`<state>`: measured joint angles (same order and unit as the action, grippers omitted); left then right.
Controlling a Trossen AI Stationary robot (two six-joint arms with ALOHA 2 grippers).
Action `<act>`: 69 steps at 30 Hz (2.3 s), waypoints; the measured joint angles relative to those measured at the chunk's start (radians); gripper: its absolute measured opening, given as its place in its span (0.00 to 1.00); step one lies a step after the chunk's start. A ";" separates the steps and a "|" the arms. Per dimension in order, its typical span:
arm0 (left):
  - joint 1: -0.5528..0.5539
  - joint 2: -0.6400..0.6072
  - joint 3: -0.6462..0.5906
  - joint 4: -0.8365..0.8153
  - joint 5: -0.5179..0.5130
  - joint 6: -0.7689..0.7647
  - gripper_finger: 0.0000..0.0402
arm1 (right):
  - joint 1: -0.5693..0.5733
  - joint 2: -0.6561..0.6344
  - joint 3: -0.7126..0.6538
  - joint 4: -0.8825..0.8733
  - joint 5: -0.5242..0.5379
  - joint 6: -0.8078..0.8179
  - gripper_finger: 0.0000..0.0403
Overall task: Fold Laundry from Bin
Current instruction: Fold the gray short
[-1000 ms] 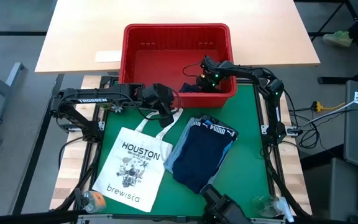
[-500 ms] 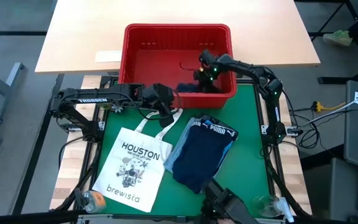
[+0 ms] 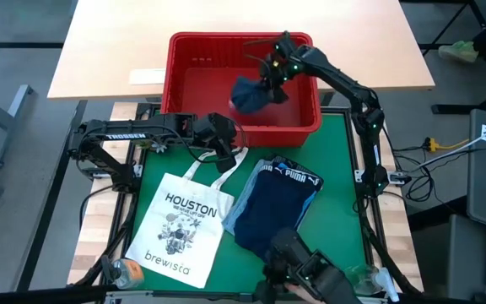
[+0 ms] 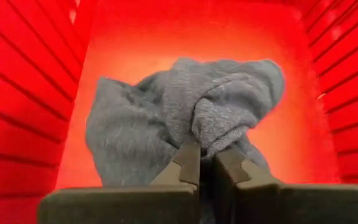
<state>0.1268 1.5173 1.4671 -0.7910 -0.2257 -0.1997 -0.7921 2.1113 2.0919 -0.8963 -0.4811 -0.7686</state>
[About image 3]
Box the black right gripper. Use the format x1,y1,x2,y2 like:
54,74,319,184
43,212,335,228
261,30,304,106

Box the dark navy cloth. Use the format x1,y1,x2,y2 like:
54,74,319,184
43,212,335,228
229,75,276,115

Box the light blue denim garment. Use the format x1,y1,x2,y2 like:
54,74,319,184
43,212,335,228
221,159,278,236

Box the black printed garment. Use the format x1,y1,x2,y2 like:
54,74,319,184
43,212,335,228
233,162,325,259

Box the red plastic laundry bin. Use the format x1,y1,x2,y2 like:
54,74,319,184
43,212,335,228
160,31,323,148

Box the small potted plant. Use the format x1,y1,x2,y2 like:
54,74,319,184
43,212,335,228
139,141,169,155

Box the white rectangular label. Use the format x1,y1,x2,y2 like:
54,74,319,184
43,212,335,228
128,68,166,85

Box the white printed tote bag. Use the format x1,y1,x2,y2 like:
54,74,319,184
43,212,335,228
124,146,249,290

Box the light wooden desk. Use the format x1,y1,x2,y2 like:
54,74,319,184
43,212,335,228
47,0,436,101

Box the green table mat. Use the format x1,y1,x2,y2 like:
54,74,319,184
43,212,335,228
127,112,373,296

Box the black handheld device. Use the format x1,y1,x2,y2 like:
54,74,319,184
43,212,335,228
254,227,362,304

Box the clear bottle orange label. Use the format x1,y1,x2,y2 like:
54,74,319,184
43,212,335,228
101,254,146,290

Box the black metal stand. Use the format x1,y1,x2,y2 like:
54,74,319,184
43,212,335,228
418,0,486,115

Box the person's hand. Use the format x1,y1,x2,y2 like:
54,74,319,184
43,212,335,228
284,283,324,304

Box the person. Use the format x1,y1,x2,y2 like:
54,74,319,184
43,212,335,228
437,0,486,63

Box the grey metal desk leg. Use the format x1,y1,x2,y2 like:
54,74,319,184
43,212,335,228
0,84,35,171

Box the clear spray bottle white nozzle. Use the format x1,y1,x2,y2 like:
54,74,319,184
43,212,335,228
346,263,400,301

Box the black metal table frame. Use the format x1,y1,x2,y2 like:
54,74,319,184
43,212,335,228
72,103,424,304

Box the black cable coil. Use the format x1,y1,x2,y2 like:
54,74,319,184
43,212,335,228
394,149,436,204

